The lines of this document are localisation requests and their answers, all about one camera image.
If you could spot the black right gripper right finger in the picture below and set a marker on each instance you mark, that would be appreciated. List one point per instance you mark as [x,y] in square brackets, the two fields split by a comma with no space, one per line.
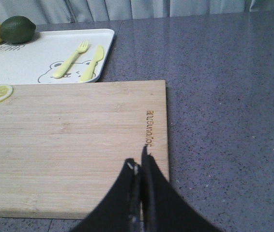
[163,208]

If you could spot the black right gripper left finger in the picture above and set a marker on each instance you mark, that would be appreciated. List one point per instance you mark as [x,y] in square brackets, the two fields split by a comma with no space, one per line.
[119,210]

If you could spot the white rectangular tray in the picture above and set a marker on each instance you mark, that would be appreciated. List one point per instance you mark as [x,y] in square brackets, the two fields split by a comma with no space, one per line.
[36,61]

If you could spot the wooden cutting board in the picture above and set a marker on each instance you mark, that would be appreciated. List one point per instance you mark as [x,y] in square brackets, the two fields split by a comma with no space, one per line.
[63,145]

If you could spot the yellow-green plastic knife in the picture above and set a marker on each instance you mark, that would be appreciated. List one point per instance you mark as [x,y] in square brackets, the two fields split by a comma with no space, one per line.
[88,73]

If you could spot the yellow-green plastic fork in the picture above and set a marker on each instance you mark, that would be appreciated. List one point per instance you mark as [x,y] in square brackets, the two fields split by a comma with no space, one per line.
[64,67]

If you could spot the green lime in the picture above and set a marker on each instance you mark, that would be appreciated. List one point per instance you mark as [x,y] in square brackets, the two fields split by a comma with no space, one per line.
[17,30]

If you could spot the grey curtain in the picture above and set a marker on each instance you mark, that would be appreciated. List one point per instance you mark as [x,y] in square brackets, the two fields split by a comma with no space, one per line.
[73,11]

